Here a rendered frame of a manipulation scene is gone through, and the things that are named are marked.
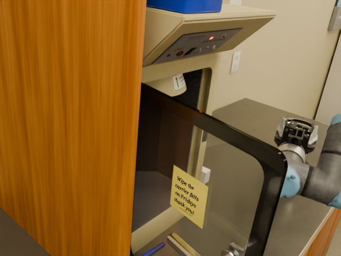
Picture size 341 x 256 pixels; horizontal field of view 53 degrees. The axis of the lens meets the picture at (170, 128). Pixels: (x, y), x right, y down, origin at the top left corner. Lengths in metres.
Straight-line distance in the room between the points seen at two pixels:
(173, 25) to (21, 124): 0.41
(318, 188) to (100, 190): 0.48
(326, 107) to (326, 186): 2.93
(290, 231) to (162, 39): 0.70
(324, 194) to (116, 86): 0.54
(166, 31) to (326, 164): 0.51
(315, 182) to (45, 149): 0.58
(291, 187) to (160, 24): 0.48
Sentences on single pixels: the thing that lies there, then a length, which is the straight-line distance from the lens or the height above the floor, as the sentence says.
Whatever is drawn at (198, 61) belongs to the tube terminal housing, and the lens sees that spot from 0.77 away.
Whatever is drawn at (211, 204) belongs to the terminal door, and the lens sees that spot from 0.51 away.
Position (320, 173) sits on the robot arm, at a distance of 0.85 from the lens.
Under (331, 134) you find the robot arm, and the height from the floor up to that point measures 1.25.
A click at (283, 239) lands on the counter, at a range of 1.01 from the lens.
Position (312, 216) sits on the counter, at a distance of 1.14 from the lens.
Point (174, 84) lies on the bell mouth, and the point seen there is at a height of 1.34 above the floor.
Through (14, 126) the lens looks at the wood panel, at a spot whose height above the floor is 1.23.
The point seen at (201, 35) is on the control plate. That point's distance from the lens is 0.60.
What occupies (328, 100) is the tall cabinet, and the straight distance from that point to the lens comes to 3.73.
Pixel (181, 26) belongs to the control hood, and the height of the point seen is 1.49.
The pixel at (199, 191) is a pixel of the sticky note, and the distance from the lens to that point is 0.52.
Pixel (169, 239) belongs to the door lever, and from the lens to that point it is 0.53.
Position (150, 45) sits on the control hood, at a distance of 0.55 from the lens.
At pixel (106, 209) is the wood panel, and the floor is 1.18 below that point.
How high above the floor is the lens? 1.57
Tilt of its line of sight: 25 degrees down
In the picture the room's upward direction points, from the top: 6 degrees clockwise
